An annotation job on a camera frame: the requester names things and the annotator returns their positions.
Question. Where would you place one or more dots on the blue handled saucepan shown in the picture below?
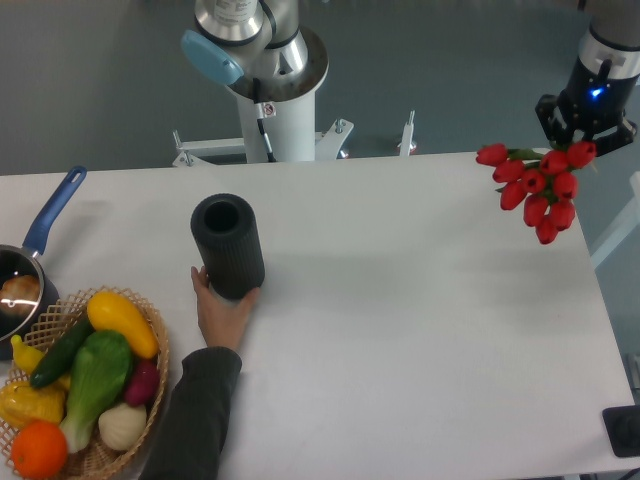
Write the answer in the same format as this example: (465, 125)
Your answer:
(25, 260)

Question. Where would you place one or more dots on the woven wicker basket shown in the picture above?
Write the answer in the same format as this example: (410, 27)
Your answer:
(97, 460)

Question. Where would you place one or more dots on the dark grey sleeved forearm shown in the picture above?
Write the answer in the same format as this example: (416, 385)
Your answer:
(193, 432)

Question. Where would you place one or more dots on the dark green cucumber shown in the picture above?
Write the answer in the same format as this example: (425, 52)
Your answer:
(59, 358)

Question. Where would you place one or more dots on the green lettuce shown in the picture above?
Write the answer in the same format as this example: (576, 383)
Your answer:
(99, 372)

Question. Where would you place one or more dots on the yellow bell pepper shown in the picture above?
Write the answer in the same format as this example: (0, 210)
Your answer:
(21, 404)

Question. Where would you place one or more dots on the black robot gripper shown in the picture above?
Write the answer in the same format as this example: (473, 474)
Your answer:
(592, 103)

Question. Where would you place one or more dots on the person's hand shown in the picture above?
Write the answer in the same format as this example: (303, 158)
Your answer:
(221, 324)

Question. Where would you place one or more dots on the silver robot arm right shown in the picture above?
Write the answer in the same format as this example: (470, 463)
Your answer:
(613, 34)

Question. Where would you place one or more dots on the yellow banana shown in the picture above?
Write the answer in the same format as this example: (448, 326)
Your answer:
(25, 356)

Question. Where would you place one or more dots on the black device at edge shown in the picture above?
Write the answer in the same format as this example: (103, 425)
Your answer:
(622, 426)

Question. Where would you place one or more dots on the purple red radish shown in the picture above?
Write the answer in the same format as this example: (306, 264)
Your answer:
(143, 384)

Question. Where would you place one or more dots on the silver robot arm blue cap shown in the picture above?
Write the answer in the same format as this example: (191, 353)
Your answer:
(259, 49)

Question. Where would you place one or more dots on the yellow squash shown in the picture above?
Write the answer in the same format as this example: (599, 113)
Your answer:
(108, 310)

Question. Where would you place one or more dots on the orange fruit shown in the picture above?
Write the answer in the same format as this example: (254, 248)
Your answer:
(39, 451)

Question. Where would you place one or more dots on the white garlic bulb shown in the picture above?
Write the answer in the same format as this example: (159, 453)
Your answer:
(121, 426)

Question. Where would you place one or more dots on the bread roll in pan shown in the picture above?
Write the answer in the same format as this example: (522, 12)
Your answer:
(20, 291)

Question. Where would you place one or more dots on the dark grey ribbed vase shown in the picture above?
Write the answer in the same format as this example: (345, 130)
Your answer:
(225, 231)

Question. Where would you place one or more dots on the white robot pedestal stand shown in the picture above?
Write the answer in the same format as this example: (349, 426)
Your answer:
(272, 131)

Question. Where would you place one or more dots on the red tulip bouquet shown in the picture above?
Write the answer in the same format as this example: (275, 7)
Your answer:
(544, 185)

